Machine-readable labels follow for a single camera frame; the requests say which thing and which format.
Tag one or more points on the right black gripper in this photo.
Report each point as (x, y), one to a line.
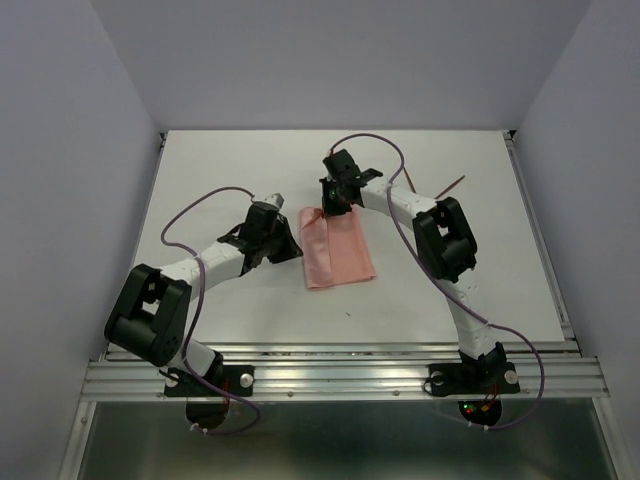
(328, 209)

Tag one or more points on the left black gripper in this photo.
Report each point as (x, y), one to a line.
(291, 249)

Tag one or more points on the pink cloth napkin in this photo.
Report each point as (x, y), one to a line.
(334, 249)

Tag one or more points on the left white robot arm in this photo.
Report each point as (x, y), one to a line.
(150, 313)

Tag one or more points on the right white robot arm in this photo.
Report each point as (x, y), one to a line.
(444, 247)

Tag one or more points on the brown wooden knife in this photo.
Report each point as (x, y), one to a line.
(409, 181)

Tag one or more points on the brown wooden fork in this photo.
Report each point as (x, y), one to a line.
(450, 187)

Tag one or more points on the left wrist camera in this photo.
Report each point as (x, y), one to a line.
(276, 201)

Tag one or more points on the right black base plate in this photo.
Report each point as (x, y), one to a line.
(447, 379)

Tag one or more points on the aluminium rail frame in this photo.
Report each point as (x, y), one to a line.
(339, 372)

